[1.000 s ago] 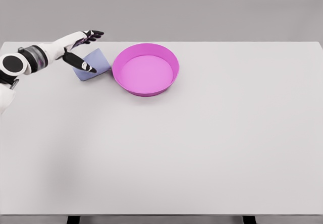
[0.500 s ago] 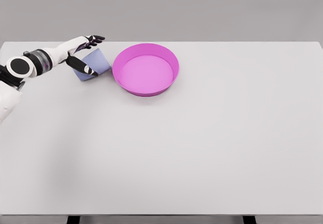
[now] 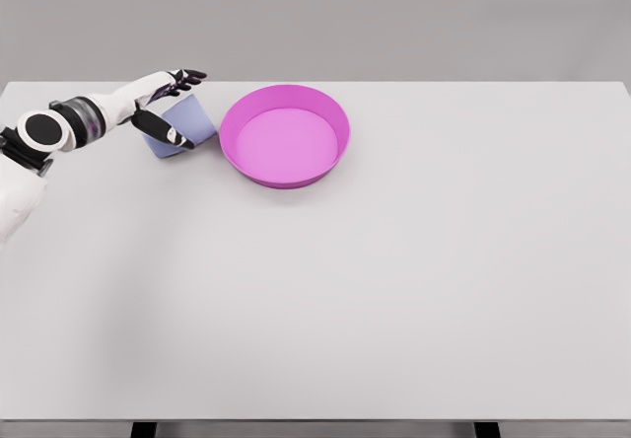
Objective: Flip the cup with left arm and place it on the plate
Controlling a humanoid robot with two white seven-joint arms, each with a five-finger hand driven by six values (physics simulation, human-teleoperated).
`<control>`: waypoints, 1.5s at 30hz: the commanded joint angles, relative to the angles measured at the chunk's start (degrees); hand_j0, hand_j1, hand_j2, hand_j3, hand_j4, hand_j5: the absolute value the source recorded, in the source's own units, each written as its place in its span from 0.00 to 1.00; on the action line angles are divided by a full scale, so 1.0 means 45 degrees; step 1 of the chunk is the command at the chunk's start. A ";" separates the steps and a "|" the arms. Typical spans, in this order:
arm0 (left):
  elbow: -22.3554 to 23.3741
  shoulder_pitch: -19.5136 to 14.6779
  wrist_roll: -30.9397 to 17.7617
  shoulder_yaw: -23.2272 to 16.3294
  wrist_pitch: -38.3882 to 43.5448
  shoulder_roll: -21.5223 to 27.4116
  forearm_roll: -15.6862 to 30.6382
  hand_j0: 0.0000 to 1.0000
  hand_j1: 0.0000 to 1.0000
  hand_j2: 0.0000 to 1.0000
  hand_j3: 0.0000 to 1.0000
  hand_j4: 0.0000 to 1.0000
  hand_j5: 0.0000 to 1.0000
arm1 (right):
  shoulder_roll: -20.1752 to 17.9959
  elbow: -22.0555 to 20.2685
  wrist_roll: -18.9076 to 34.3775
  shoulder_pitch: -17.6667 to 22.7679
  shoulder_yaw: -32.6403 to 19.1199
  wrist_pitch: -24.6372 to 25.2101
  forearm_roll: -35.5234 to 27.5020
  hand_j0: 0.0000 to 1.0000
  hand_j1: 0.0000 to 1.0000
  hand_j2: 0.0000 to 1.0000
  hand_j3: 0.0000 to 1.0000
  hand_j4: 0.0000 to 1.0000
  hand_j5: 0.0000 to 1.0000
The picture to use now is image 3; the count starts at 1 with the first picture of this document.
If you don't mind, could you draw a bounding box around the lavender cup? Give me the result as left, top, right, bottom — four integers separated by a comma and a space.
141, 94, 219, 162

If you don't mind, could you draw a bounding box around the pink plate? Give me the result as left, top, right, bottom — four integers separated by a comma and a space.
218, 84, 352, 191

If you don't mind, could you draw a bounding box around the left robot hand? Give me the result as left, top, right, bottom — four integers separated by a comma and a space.
115, 68, 208, 151

